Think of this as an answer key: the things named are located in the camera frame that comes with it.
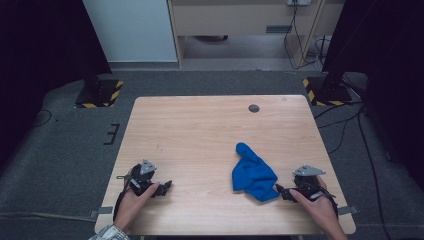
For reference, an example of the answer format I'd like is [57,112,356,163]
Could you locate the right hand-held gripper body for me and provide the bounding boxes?
[291,164,335,202]

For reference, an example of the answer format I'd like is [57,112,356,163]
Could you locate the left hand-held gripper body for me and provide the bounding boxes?
[127,158,158,197]

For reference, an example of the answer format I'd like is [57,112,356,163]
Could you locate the blue cloth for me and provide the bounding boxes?
[231,142,281,203]

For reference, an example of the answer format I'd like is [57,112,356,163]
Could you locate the person's left hand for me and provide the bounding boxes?
[114,168,161,232]

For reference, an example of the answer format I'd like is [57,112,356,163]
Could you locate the person's right hand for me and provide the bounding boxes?
[288,175,340,232]

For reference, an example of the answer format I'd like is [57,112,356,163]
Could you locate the grey tape piece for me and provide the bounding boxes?
[88,206,115,220]
[337,205,361,216]

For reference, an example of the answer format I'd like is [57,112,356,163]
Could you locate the striped black stand base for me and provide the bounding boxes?
[302,76,355,107]
[74,78,125,109]

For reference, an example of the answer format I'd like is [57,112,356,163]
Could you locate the black curtain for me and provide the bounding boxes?
[321,0,424,192]
[0,0,113,169]

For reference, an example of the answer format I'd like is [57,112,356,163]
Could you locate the white cabinet panel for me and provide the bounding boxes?
[81,0,179,64]

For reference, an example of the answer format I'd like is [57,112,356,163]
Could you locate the grey desk label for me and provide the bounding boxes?
[265,24,294,35]

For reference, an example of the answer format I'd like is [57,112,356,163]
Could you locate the light wooden desk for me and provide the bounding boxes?
[166,0,346,70]

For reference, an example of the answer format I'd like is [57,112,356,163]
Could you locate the black gripper strap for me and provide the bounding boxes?
[112,173,134,222]
[319,186,340,218]

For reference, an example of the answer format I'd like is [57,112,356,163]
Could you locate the long black floor cable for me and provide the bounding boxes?
[356,111,394,240]

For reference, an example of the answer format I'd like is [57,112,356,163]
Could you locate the thin black floor cable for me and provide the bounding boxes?
[32,108,54,129]

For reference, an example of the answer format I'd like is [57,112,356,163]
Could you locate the pale floor cable strip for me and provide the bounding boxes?
[0,211,98,223]

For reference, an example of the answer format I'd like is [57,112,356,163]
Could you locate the black hanging cable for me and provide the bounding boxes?
[282,0,326,71]

